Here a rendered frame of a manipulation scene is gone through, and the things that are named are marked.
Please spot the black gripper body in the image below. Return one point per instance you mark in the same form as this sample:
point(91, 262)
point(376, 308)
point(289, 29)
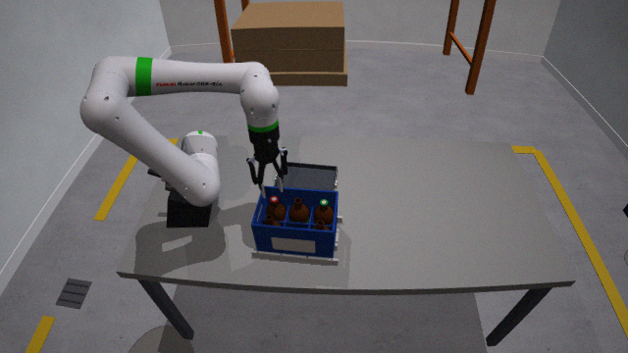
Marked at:
point(261, 152)

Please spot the dark blue crate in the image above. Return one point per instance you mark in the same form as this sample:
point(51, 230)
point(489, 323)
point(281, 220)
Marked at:
point(295, 238)

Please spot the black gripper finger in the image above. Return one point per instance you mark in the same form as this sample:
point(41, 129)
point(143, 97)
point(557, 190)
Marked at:
point(261, 170)
point(284, 171)

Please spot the brown bottle with blue label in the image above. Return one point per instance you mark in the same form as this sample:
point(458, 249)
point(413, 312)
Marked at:
point(324, 213)

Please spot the brown glass bottle with red label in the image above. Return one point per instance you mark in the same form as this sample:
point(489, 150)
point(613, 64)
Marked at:
point(277, 210)

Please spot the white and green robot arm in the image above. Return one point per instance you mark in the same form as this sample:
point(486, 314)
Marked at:
point(193, 171)

